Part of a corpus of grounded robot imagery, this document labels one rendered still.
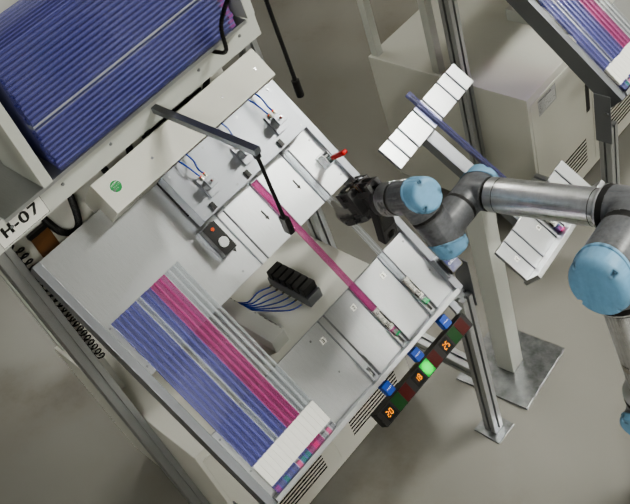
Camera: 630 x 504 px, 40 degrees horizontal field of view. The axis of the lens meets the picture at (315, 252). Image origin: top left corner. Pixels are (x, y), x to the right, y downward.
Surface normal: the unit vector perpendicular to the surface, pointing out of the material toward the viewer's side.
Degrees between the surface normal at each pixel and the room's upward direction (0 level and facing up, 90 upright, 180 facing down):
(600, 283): 82
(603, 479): 0
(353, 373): 48
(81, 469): 0
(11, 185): 0
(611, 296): 82
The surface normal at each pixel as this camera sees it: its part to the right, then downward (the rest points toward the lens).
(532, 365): -0.27, -0.66
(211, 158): 0.34, -0.19
